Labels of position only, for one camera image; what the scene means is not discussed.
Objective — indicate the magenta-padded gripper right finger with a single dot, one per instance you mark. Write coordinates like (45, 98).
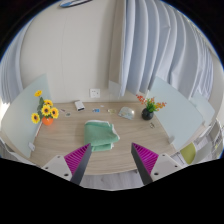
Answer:
(163, 166)

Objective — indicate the white wall socket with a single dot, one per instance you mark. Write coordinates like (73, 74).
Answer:
(95, 93)

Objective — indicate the round wall clock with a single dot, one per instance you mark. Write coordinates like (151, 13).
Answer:
(75, 2)

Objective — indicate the small yellow card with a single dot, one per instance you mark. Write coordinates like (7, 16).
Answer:
(111, 111)

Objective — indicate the small white box device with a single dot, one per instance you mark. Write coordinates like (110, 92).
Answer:
(79, 105)

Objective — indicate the grey-white curtain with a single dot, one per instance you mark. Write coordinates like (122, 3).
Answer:
(166, 50)
(13, 66)

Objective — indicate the green towel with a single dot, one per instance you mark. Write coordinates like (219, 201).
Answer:
(100, 135)

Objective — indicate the small green sticker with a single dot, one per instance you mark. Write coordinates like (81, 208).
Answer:
(68, 114)

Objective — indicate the yellow-green chair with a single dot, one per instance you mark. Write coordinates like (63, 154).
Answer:
(188, 153)

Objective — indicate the small frosted back panel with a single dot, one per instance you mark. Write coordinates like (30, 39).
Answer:
(114, 90)

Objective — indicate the sunflowers in orange vase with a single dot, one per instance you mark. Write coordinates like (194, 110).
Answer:
(46, 111)

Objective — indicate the small blue card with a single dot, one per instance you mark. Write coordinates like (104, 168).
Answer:
(96, 110)

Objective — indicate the small plant in black vase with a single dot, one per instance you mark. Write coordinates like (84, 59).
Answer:
(147, 114)

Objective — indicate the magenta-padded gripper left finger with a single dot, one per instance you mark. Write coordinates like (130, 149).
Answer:
(61, 166)

